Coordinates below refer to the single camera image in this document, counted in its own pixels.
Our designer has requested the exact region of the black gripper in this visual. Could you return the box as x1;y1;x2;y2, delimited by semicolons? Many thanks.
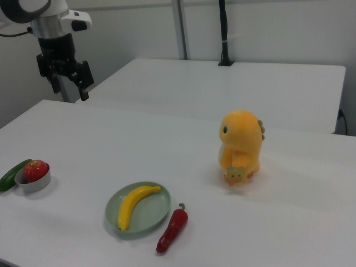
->
36;33;95;102

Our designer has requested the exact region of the red chili pepper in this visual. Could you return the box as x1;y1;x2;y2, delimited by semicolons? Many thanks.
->
156;202;189;254

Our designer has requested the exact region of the pale green plastic plate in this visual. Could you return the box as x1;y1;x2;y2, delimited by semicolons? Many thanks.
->
104;181;172;240

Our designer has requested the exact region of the red toy apple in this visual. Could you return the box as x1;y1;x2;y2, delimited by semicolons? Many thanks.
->
23;159;47;184

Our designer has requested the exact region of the small grey bowl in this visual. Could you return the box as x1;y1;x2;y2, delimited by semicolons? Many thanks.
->
14;163;52;192

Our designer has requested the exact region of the green cucumber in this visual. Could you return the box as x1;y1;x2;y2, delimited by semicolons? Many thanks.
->
0;159;33;192

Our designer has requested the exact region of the white adjacent table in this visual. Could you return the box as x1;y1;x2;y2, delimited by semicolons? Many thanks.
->
75;57;347;135

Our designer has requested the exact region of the yellow toy banana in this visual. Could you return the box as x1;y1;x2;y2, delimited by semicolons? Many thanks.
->
116;185;162;231

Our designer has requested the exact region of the black pole with clamp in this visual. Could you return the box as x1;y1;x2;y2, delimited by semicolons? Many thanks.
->
217;0;234;67

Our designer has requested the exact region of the orange plush dinosaur toy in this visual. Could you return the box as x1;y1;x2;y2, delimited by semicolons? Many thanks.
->
217;109;266;187

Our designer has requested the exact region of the grey metal post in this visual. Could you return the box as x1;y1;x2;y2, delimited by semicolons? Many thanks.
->
57;75;84;103

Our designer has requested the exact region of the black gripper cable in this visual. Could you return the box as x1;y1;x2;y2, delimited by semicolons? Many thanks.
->
0;26;33;38

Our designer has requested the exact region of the grey metal wall profile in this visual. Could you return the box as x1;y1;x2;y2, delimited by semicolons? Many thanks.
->
171;0;190;61

